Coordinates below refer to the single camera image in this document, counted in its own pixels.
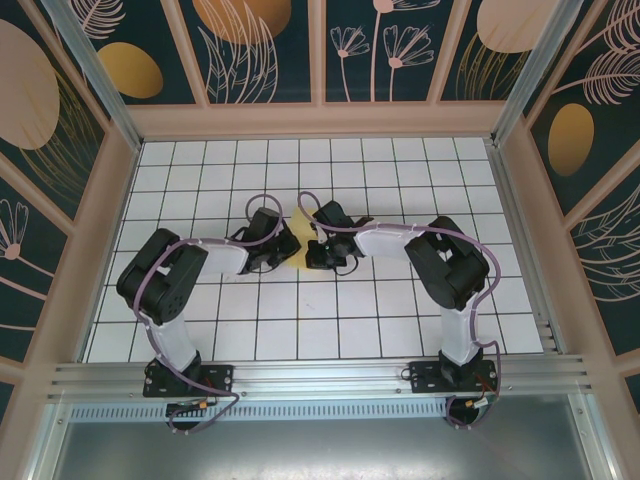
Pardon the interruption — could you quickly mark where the grey sheet metal panel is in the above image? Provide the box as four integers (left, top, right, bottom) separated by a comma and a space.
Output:
29, 392, 621, 480

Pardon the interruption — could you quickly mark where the long aluminium mounting rail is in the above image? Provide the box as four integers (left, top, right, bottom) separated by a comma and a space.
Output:
47, 353, 594, 401

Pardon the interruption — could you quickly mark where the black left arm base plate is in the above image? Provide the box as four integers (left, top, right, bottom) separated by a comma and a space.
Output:
143, 363, 236, 399

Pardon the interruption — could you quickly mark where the slotted metal cable tray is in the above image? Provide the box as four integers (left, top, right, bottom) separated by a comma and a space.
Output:
69, 403, 454, 422

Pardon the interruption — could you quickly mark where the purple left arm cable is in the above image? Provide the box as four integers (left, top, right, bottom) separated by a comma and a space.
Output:
133, 193, 285, 437

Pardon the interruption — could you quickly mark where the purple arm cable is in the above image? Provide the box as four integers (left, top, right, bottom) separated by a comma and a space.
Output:
133, 193, 285, 437
297, 189, 505, 432

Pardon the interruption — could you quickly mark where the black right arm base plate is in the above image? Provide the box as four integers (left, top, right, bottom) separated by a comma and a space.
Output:
408, 359, 501, 396

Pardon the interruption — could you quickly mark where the aluminium side rail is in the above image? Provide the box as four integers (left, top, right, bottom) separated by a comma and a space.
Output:
487, 139, 569, 356

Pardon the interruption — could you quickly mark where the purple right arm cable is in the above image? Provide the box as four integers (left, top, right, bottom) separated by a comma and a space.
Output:
297, 189, 505, 432

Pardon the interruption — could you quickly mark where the aluminium corner post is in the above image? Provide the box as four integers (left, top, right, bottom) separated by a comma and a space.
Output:
492, 0, 596, 146
42, 0, 144, 151

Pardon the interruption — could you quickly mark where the aluminium frame bar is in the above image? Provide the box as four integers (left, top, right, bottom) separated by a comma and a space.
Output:
569, 394, 621, 480
22, 402, 71, 480

